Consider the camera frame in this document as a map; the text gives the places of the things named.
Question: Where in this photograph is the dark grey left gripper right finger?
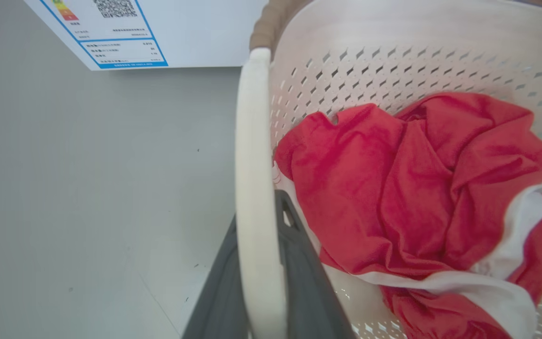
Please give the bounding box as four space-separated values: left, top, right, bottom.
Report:
275 189 357 339

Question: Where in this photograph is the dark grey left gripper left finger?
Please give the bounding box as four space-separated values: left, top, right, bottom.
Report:
181 214 251 339

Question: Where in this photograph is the white perforated laundry basket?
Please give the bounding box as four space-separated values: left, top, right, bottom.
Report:
235 0 542 339

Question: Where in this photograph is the red and white garment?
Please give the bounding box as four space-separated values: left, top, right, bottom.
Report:
274 92 542 339

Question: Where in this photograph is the white washing machine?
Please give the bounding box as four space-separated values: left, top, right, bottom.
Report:
23 0 271 71

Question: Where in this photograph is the blue energy label sticker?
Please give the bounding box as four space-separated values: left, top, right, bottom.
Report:
40 0 168 69

